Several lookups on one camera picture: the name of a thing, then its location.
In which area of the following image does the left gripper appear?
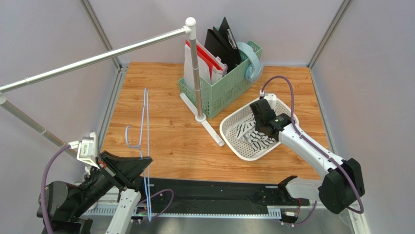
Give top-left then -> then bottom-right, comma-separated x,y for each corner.
72,149 -> 152,215

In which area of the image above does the black white striped tank top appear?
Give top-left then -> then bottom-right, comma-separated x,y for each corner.
236,121 -> 276,151

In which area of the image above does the blue wire hanger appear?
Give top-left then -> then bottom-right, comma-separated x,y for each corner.
125,88 -> 152,222

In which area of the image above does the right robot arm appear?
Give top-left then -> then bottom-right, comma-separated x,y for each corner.
250,98 -> 365,214

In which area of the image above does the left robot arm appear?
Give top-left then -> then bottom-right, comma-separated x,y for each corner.
37,151 -> 153,234

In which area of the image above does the white perforated plastic basket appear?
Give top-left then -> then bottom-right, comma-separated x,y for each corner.
220,98 -> 281,161

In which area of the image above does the green plastic file basket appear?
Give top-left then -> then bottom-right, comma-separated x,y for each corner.
178,41 -> 262,119

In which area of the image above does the white document folder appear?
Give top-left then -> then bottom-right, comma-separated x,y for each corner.
183,40 -> 224,90

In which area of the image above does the red folder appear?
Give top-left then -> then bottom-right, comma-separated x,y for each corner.
196,41 -> 227,74

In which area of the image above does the black folder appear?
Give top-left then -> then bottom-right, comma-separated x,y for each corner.
205,29 -> 237,73

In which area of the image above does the black clipboard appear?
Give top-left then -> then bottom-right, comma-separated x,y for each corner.
212,17 -> 242,65

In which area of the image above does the silver clothes rack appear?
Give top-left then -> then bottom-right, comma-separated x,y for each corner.
0,17 -> 226,159

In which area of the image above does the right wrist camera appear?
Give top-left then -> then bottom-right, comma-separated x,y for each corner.
258,94 -> 277,113

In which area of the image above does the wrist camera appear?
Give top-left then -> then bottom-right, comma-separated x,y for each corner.
258,94 -> 277,113
68,132 -> 99,168

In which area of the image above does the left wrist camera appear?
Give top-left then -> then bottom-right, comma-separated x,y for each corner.
68,132 -> 99,168

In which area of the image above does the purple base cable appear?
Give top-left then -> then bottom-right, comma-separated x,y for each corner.
131,188 -> 175,222

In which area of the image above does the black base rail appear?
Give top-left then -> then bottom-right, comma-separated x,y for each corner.
150,178 -> 310,219

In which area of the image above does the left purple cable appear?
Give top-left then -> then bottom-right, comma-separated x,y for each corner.
40,144 -> 70,234

